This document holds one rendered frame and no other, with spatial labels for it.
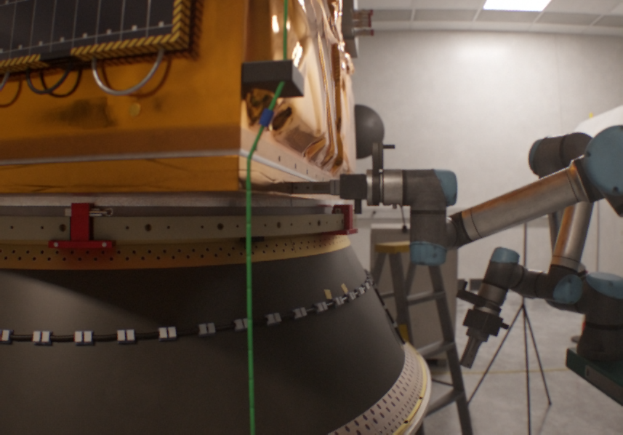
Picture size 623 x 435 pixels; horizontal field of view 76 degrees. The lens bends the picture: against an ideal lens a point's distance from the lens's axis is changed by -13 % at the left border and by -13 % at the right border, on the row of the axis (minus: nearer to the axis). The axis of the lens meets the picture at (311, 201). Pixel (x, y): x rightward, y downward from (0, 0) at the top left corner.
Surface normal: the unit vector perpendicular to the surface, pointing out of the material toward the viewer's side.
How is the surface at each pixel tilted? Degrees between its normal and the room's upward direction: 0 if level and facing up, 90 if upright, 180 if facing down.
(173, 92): 99
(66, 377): 62
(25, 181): 90
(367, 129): 90
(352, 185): 90
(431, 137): 90
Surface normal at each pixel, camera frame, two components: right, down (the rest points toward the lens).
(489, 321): 0.07, -0.15
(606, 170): -0.64, -0.12
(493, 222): -0.44, 0.34
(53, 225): 0.25, -0.01
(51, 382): 0.22, -0.47
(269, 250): 0.64, -0.48
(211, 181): -0.15, -0.01
